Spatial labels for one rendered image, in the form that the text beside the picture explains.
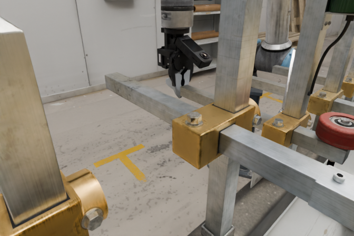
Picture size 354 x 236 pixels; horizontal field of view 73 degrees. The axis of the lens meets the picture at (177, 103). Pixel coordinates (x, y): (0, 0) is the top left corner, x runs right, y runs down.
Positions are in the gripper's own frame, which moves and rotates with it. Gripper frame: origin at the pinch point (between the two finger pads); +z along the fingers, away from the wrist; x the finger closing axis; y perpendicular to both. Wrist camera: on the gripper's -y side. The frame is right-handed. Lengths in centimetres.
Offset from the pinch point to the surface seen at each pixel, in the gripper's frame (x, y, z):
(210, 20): -259, 209, 11
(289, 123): 0.9, -33.6, -4.4
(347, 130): 3.4, -43.7, -8.1
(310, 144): 1.5, -38.5, -1.8
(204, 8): -203, 173, -11
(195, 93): 1.5, -7.2, -3.1
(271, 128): 5.0, -31.8, -4.0
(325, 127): 3.5, -40.6, -7.4
